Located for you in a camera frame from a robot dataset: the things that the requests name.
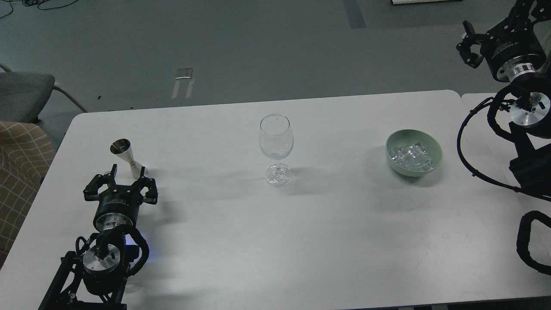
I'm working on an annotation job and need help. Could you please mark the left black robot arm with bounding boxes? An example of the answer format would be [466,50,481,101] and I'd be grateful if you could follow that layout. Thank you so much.
[39,164,159,310]

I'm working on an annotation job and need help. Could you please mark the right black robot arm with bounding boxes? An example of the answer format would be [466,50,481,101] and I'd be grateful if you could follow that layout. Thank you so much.
[456,0,551,201]

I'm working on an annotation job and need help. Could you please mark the black floor cables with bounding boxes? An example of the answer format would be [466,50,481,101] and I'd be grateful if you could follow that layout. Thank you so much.
[0,0,80,19]

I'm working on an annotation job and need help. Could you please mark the steel cocktail jigger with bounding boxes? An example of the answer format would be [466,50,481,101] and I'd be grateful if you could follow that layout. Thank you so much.
[110,139,149,179]

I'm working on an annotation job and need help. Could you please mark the clear ice cubes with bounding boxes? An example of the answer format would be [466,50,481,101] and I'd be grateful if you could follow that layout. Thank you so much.
[387,143,435,171]

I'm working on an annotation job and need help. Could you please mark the clear wine glass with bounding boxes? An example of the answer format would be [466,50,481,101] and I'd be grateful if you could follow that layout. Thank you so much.
[259,114,294,188]

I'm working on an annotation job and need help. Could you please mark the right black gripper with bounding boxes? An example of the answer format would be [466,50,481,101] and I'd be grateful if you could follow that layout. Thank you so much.
[456,0,551,82]

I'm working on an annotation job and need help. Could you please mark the metal floor plate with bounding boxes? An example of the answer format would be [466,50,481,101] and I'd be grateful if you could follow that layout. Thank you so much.
[171,67,195,99]

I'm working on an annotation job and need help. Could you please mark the checkered beige cushion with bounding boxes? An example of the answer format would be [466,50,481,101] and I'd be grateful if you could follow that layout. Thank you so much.
[0,121,56,265]

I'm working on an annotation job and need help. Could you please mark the green ceramic bowl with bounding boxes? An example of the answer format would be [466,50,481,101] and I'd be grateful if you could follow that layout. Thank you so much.
[384,129,443,178]

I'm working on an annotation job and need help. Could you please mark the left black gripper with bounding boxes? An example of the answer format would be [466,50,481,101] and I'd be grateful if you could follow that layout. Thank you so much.
[83,164,159,231]

